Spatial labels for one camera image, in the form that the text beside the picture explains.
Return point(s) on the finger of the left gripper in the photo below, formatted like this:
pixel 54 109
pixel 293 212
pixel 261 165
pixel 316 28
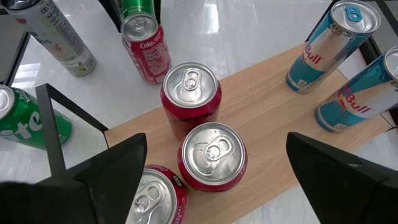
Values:
pixel 111 14
pixel 157 11

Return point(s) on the white Celsius can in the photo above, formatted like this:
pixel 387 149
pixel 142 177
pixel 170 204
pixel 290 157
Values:
pixel 62 37

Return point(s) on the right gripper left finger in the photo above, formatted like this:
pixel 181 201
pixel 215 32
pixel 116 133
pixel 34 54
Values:
pixel 102 193

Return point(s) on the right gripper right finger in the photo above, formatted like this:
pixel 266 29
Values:
pixel 345 193

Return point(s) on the green Sprite can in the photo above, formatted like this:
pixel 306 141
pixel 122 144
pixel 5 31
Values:
pixel 138 7
pixel 18 124

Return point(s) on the wooden shelf black metal frame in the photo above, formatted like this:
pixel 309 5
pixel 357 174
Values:
pixel 264 109

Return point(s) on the black aluminium table frame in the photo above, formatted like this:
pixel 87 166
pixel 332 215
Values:
pixel 18 59

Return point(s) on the white glossy table sheet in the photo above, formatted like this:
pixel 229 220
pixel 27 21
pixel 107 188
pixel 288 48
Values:
pixel 217 31

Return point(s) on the blue silver Red Bull can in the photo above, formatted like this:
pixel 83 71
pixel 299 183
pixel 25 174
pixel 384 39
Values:
pixel 323 56
pixel 357 99

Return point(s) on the red Coca-Cola can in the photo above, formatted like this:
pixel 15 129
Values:
pixel 213 152
pixel 149 59
pixel 155 199
pixel 189 84

